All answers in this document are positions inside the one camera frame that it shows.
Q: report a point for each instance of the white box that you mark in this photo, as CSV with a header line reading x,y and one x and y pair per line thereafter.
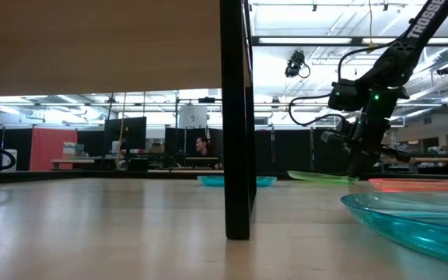
x,y
9,159

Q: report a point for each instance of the black ceiling spotlight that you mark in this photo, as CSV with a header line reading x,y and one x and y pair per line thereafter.
x,y
445,70

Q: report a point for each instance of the printed cardboard box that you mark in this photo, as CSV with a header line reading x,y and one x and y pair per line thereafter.
x,y
70,149

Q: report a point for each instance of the black display screen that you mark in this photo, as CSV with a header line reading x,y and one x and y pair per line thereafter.
x,y
130,132

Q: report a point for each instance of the black partition curtain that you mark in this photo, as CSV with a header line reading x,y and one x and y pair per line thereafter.
x,y
294,149
177,144
92,144

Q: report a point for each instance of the wooden workbench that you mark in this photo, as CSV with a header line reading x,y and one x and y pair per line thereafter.
x,y
442,159

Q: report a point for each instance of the red partition panel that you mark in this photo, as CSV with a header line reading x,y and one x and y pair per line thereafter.
x,y
51,149

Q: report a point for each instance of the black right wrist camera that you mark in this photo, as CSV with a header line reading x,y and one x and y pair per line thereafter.
x,y
334,137

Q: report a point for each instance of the translucent blue plastic plate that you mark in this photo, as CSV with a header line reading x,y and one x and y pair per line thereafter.
x,y
422,229
208,181

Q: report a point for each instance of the person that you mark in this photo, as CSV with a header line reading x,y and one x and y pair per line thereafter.
x,y
202,145

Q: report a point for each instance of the translucent orange plastic plate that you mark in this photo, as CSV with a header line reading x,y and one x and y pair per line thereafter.
x,y
422,184

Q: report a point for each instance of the white round column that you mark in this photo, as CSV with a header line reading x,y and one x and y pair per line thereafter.
x,y
193,116

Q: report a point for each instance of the translucent green plastic plate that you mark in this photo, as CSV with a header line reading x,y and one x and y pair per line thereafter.
x,y
317,177

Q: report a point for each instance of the wooden table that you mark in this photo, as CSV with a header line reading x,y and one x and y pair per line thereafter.
x,y
72,160

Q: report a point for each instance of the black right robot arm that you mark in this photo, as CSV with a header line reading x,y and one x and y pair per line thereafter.
x,y
422,23

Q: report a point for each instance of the wooden shelf with black legs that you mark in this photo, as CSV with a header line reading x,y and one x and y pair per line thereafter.
x,y
237,116

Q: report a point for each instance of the black overhead camera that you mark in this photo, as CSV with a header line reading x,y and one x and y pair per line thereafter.
x,y
295,64

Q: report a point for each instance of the black aluminium table frame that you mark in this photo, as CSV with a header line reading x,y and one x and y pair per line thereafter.
x,y
92,176

